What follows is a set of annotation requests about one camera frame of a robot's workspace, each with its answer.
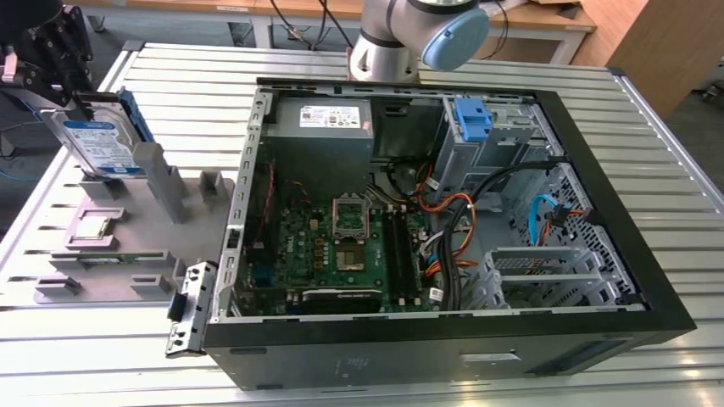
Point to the silver drive cage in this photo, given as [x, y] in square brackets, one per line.
[460, 165]

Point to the hard disk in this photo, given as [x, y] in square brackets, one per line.
[102, 148]

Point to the black RAM slot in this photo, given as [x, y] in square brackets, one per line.
[411, 254]
[395, 254]

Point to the silver disk bay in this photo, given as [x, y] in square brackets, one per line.
[543, 277]

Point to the green motherboard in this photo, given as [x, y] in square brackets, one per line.
[306, 237]

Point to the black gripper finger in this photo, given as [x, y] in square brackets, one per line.
[78, 46]
[48, 63]

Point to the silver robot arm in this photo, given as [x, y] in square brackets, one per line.
[384, 25]

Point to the metal card retention bracket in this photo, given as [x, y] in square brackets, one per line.
[195, 297]

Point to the empty blue drive carrier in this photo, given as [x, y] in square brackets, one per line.
[472, 123]

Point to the grey parts rack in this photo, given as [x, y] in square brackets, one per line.
[142, 246]

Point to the grey power supply unit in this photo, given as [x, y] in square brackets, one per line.
[283, 123]

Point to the silver CPU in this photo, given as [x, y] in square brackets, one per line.
[94, 228]

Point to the black graphics card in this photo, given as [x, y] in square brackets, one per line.
[339, 299]

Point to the long wooden top desk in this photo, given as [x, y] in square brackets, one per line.
[170, 5]

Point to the short wooden top desk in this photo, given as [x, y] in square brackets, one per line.
[518, 19]

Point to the brown wooden cabinet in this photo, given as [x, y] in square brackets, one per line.
[667, 63]

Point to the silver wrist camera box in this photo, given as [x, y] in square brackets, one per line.
[7, 68]

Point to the green RAM stick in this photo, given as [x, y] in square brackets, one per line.
[139, 256]

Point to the black PC case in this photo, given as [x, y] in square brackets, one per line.
[396, 360]

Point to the CPU socket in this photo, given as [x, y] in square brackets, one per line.
[351, 259]

